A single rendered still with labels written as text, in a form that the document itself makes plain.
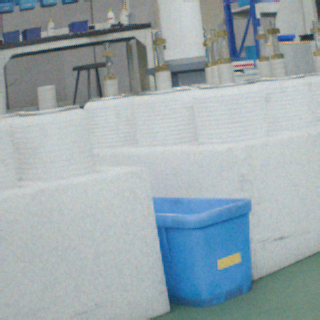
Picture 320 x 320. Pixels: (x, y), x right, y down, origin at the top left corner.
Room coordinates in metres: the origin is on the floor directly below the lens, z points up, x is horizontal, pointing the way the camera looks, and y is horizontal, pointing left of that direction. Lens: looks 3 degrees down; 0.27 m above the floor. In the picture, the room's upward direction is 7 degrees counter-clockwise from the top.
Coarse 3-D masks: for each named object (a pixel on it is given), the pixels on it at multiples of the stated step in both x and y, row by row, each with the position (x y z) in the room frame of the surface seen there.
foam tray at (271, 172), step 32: (96, 160) 1.21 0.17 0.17; (128, 160) 1.16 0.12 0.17; (160, 160) 1.11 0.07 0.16; (192, 160) 1.07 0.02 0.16; (224, 160) 1.04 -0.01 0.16; (256, 160) 1.04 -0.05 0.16; (288, 160) 1.09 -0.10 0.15; (160, 192) 1.12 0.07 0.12; (192, 192) 1.08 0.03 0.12; (224, 192) 1.04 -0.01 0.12; (256, 192) 1.03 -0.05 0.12; (288, 192) 1.08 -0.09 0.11; (256, 224) 1.03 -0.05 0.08; (288, 224) 1.08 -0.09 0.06; (256, 256) 1.02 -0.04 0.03; (288, 256) 1.07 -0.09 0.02
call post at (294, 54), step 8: (272, 48) 1.54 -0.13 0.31; (280, 48) 1.53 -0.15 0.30; (288, 48) 1.51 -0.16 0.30; (296, 48) 1.52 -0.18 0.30; (304, 48) 1.54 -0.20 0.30; (288, 56) 1.51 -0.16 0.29; (296, 56) 1.52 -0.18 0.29; (304, 56) 1.54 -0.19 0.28; (288, 64) 1.52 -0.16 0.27; (296, 64) 1.52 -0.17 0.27; (304, 64) 1.54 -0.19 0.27; (312, 64) 1.56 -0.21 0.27; (288, 72) 1.52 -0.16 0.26; (296, 72) 1.51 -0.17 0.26; (304, 72) 1.53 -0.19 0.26; (312, 72) 1.55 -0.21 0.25
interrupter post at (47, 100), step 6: (42, 90) 0.89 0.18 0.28; (48, 90) 0.89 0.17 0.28; (54, 90) 0.90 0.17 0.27; (42, 96) 0.89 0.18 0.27; (48, 96) 0.89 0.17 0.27; (54, 96) 0.89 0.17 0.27; (42, 102) 0.89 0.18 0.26; (48, 102) 0.89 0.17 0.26; (54, 102) 0.89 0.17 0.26; (42, 108) 0.89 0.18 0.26; (48, 108) 0.89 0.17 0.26; (54, 108) 0.89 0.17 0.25
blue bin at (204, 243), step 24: (168, 216) 0.92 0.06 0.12; (192, 216) 0.90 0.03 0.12; (216, 216) 0.92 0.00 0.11; (240, 216) 0.96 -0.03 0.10; (168, 240) 0.93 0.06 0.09; (192, 240) 0.91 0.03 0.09; (216, 240) 0.93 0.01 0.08; (240, 240) 0.96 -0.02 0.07; (168, 264) 0.94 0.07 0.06; (192, 264) 0.91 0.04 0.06; (216, 264) 0.92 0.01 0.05; (240, 264) 0.96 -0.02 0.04; (168, 288) 0.94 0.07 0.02; (192, 288) 0.92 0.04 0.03; (216, 288) 0.92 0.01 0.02; (240, 288) 0.95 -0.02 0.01
